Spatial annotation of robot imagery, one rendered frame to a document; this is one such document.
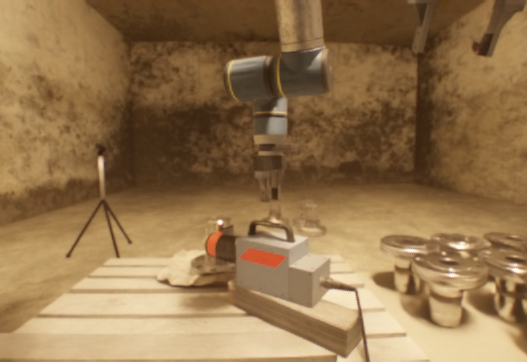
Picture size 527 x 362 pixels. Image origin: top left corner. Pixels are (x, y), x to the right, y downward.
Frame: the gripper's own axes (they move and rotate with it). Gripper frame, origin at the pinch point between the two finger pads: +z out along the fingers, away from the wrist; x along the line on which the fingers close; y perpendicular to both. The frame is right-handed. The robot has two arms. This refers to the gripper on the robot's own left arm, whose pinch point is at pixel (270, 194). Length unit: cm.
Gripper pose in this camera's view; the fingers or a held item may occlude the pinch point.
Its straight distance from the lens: 96.0
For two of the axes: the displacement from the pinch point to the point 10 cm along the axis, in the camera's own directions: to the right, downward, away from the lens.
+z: 0.1, 10.0, 1.0
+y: -8.3, -0.5, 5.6
